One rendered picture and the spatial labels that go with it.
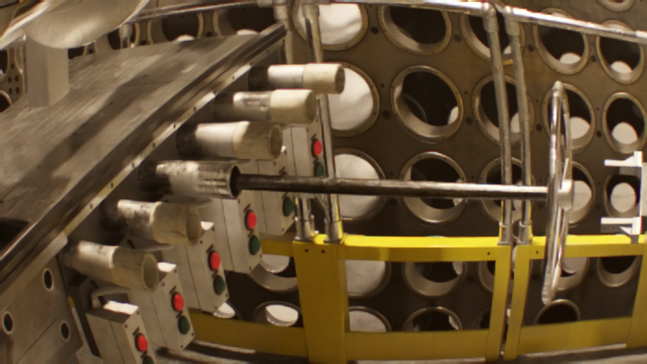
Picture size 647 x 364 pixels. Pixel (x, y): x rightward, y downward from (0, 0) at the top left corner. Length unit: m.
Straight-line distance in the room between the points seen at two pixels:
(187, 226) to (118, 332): 0.26
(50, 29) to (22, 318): 0.47
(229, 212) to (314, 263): 0.72
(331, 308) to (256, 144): 0.89
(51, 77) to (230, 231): 0.58
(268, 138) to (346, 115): 1.66
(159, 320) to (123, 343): 0.18
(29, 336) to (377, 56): 2.12
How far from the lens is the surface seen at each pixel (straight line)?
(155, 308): 1.69
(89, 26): 1.30
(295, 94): 2.03
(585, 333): 2.61
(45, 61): 1.62
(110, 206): 1.66
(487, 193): 1.61
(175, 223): 1.59
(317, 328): 2.74
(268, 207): 2.11
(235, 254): 1.98
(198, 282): 1.83
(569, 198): 1.57
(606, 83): 3.14
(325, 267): 2.63
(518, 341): 2.63
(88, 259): 1.51
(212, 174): 1.73
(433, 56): 3.23
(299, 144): 2.24
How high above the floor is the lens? 1.51
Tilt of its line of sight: 22 degrees down
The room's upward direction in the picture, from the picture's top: 6 degrees counter-clockwise
